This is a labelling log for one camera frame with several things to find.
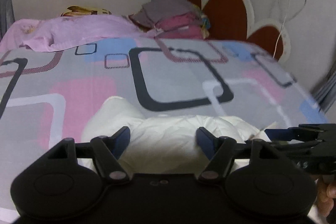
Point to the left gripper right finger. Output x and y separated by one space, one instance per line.
219 151

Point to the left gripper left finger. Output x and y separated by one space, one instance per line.
107 150

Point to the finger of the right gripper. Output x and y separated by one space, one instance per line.
281 134

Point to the cream white puffer jacket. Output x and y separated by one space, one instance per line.
163 144

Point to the stack of folded clothes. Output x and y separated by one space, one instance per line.
171 19

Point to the person right hand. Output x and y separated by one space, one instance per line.
325 197

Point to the patterned bed sheet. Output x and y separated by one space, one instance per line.
48 96

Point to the pink blanket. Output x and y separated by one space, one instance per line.
66 32

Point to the red white headboard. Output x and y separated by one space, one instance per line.
235 20

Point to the yellow printed pillow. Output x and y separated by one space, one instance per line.
82 11

